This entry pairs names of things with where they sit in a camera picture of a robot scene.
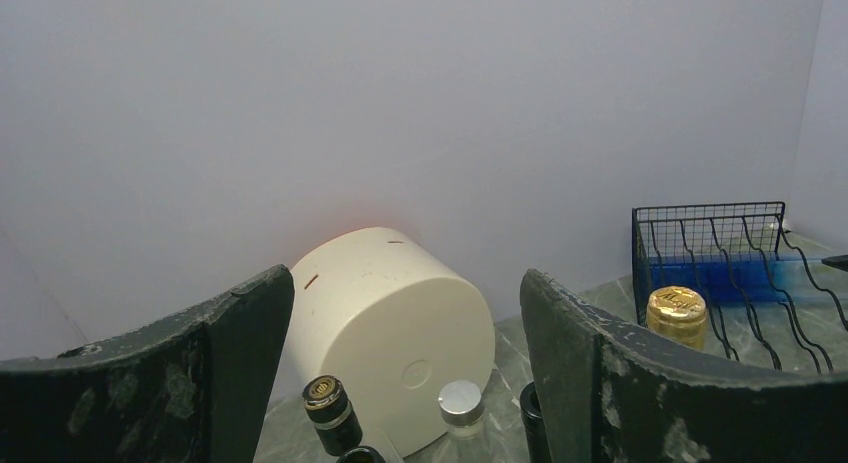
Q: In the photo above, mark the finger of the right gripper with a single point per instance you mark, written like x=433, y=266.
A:
x=838, y=262

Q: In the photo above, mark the dark wine bottle bottom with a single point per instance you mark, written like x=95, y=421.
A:
x=361, y=454

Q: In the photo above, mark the blue glass bottle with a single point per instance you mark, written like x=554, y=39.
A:
x=745, y=278

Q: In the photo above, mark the black wire wine rack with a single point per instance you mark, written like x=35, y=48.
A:
x=810, y=338

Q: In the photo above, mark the dark wine bottle gold cap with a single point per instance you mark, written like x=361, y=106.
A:
x=678, y=313

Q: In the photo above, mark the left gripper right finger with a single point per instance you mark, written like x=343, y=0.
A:
x=611, y=390

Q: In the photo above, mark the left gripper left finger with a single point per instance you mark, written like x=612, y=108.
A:
x=191, y=387

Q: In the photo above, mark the cream cylindrical container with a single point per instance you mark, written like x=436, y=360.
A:
x=394, y=325

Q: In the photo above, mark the clear round glass bottle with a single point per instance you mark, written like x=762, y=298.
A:
x=462, y=409

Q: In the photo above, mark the dark wine bottle black cap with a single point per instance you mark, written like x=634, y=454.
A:
x=534, y=426

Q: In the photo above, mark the clear bottle gold black label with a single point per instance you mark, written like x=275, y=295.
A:
x=328, y=407

